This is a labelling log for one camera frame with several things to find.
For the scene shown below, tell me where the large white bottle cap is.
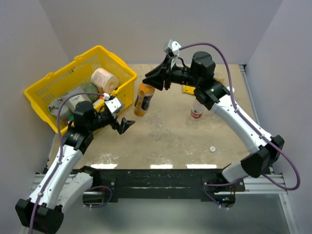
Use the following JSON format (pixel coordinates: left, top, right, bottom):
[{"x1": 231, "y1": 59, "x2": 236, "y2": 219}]
[{"x1": 227, "y1": 86, "x2": 235, "y2": 93}]

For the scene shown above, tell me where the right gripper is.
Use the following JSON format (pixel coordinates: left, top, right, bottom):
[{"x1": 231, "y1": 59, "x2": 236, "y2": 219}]
[{"x1": 144, "y1": 55, "x2": 201, "y2": 91}]

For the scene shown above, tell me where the pink toilet paper roll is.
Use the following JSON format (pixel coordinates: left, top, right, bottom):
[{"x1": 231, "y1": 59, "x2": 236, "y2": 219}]
[{"x1": 91, "y1": 68, "x2": 120, "y2": 94}]

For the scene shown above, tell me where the green melon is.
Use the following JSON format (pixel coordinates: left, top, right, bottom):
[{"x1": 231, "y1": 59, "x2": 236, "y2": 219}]
[{"x1": 81, "y1": 82, "x2": 99, "y2": 103}]

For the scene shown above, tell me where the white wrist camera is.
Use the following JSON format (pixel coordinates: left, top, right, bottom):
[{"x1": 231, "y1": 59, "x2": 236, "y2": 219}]
[
  {"x1": 164, "y1": 39, "x2": 181, "y2": 69},
  {"x1": 103, "y1": 93, "x2": 124, "y2": 115}
]

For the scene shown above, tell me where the yellow chips bag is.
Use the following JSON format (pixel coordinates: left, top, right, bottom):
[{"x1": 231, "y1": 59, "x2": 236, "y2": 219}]
[{"x1": 182, "y1": 78, "x2": 225, "y2": 96}]

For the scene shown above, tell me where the grey box with label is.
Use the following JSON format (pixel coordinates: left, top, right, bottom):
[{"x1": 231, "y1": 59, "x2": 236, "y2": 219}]
[{"x1": 61, "y1": 86, "x2": 92, "y2": 112}]

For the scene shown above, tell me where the orange juice bottle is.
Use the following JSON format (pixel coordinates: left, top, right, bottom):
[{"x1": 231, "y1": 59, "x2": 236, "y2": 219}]
[{"x1": 134, "y1": 83, "x2": 155, "y2": 117}]

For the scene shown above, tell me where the yellow plastic shopping basket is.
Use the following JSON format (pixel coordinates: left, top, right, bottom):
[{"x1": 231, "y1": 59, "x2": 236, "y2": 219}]
[{"x1": 24, "y1": 45, "x2": 137, "y2": 133}]

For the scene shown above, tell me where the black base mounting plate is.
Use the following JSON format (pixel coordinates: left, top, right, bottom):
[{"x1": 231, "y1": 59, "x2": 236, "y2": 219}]
[{"x1": 42, "y1": 167, "x2": 247, "y2": 203}]

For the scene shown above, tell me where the grey crumpled pouch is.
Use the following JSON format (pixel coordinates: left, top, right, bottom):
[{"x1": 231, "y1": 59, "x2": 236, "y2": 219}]
[{"x1": 48, "y1": 97, "x2": 72, "y2": 123}]

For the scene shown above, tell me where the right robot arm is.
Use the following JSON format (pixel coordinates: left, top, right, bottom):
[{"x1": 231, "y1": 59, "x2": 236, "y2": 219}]
[{"x1": 143, "y1": 51, "x2": 285, "y2": 192}]

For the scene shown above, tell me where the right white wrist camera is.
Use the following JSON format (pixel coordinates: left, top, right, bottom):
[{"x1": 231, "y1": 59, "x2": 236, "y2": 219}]
[{"x1": 164, "y1": 39, "x2": 181, "y2": 69}]

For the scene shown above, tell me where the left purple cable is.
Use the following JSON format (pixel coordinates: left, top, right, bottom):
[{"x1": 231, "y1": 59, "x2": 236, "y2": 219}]
[{"x1": 28, "y1": 92, "x2": 113, "y2": 234}]

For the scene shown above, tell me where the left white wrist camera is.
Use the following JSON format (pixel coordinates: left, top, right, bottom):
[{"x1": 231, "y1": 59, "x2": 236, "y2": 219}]
[{"x1": 103, "y1": 93, "x2": 124, "y2": 115}]

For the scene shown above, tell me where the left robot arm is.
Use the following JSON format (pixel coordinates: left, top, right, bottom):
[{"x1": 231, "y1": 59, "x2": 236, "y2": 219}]
[{"x1": 15, "y1": 97, "x2": 134, "y2": 234}]

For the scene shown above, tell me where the red label water bottle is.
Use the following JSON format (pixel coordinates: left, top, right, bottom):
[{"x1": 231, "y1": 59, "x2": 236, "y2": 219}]
[{"x1": 190, "y1": 99, "x2": 205, "y2": 121}]

